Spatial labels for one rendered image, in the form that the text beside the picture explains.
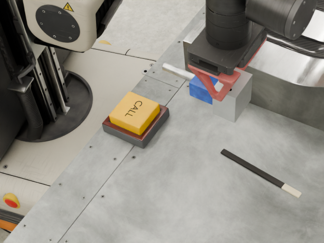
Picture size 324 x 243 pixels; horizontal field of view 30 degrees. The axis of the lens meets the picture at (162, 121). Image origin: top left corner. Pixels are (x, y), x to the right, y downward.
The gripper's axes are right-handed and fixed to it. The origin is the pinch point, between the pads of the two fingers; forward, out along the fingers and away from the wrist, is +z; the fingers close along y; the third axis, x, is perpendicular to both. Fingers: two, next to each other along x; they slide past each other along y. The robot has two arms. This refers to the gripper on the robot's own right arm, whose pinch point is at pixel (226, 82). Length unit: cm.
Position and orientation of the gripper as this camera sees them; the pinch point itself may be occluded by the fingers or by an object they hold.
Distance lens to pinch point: 83.9
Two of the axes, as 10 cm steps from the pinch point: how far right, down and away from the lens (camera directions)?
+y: 5.4, -6.8, 5.0
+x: -8.4, -3.9, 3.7
